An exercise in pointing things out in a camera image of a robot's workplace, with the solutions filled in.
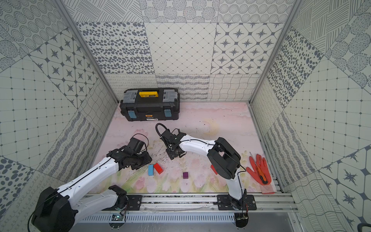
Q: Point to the aluminium rail frame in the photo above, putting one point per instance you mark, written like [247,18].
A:
[204,202]

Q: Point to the black plastic toolbox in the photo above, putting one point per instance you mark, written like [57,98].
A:
[151,104]

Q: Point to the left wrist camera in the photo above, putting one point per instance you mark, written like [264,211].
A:
[135,145]

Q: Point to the red block right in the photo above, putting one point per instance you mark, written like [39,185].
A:
[214,170]

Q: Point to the red work glove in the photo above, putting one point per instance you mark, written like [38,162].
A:
[262,163]

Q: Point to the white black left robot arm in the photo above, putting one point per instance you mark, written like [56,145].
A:
[59,209]

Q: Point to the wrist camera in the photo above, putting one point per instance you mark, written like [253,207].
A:
[135,145]
[168,137]

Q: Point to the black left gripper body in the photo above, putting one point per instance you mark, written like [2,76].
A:
[142,159]

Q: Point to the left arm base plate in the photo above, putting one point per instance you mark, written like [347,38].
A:
[131,203]

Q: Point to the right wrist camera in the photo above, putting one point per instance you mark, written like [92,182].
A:
[168,137]

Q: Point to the red block lower left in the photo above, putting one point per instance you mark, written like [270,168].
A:
[158,168]

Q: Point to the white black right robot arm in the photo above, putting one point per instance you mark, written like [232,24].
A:
[222,156]

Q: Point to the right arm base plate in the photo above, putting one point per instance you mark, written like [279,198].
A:
[226,202]

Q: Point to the red block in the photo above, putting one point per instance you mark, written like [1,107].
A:
[158,168]
[214,170]

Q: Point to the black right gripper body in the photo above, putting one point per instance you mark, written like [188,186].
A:
[172,154]

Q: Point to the light blue block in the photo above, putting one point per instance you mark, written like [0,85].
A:
[151,170]

